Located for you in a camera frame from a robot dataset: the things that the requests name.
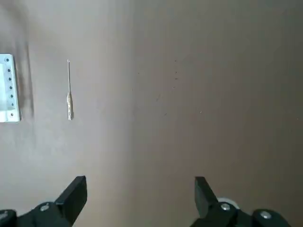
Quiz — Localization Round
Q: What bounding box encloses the white test tube rack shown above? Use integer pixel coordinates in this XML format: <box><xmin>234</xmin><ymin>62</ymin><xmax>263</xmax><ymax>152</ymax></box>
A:
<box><xmin>0</xmin><ymin>53</ymin><xmax>22</xmax><ymax>123</ymax></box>

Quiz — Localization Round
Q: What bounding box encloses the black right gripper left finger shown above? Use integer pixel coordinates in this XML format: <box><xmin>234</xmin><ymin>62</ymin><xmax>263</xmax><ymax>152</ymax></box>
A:
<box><xmin>0</xmin><ymin>175</ymin><xmax>88</xmax><ymax>227</ymax></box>

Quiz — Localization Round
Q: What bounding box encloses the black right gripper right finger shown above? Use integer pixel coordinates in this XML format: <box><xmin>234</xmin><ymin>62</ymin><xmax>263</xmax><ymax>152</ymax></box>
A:
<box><xmin>189</xmin><ymin>176</ymin><xmax>293</xmax><ymax>227</ymax></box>

